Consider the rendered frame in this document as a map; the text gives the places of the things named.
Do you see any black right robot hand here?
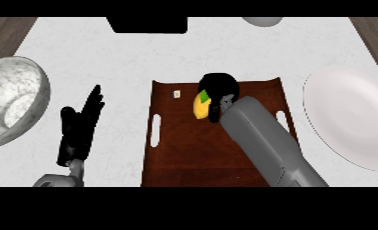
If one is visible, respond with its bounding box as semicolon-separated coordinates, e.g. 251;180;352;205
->
197;72;241;124

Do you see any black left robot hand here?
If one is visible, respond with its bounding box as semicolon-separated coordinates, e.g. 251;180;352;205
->
56;84;106;168

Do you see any yellow lemon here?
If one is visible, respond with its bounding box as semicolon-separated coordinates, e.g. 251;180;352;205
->
192;89;213;120

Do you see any brown wooden tray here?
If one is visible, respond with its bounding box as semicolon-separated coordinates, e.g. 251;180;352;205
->
140;76;301;188

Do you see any white plate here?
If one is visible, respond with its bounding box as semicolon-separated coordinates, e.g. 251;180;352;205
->
301;66;378;172

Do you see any white marble bowl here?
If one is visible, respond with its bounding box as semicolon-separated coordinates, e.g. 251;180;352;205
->
0;55;52;147

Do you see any grey round object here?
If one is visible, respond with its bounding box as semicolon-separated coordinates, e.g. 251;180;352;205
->
241;16;285;28

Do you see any black appliance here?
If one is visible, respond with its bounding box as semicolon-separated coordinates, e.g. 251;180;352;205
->
105;16;189;35

